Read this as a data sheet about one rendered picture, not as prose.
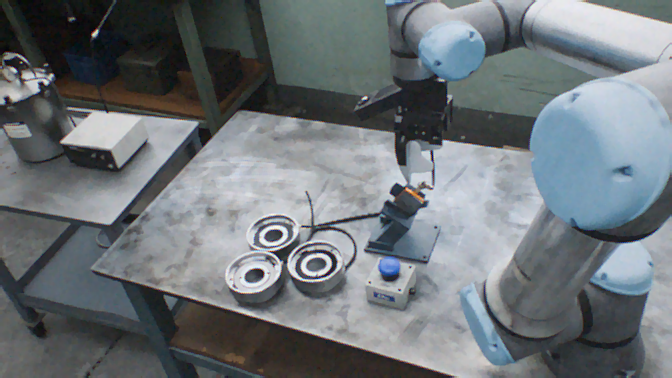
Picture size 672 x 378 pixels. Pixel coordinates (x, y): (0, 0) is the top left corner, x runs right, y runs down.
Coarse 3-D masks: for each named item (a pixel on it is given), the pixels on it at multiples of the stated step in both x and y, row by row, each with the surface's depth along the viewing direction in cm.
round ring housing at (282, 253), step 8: (264, 216) 133; (272, 216) 133; (280, 216) 133; (288, 216) 132; (256, 224) 132; (296, 224) 130; (248, 232) 130; (264, 232) 131; (272, 232) 132; (280, 232) 131; (296, 232) 128; (248, 240) 128; (264, 240) 129; (280, 240) 128; (296, 240) 128; (256, 248) 126; (280, 248) 125; (288, 248) 126; (280, 256) 126; (288, 256) 128
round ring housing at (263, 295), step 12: (252, 252) 125; (264, 252) 125; (240, 264) 125; (276, 264) 123; (228, 276) 122; (240, 276) 122; (252, 276) 125; (264, 276) 124; (276, 276) 120; (264, 288) 118; (276, 288) 120; (240, 300) 120; (252, 300) 119; (264, 300) 120
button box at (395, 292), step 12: (408, 264) 117; (372, 276) 116; (384, 276) 115; (396, 276) 115; (408, 276) 115; (372, 288) 114; (384, 288) 113; (396, 288) 113; (408, 288) 115; (372, 300) 117; (384, 300) 115; (396, 300) 114; (408, 300) 116
